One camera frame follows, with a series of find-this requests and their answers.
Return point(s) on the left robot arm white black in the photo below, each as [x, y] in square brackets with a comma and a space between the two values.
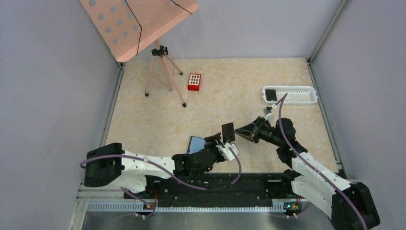
[112, 165]

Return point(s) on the pink tripod stand legs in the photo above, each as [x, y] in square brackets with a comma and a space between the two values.
[168, 68]

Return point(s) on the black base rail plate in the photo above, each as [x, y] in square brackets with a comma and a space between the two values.
[221, 190]

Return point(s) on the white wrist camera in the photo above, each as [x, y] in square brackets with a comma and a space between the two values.
[229, 151]
[268, 112]

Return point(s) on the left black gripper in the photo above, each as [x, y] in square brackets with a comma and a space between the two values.
[214, 143]

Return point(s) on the white plastic slotted basket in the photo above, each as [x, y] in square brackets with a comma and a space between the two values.
[295, 95]

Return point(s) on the black card in basket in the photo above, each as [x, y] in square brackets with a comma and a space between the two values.
[270, 95]

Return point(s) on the dark blue leather card holder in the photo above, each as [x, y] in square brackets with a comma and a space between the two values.
[195, 144]

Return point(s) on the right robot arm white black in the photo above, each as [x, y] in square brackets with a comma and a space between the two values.
[348, 205]

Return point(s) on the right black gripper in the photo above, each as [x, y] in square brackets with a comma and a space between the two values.
[258, 129]

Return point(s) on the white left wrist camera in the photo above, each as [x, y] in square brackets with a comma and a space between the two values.
[229, 151]

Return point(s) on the red box with white grid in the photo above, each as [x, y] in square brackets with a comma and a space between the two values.
[194, 82]

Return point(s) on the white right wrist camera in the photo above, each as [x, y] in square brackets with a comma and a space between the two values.
[268, 112]

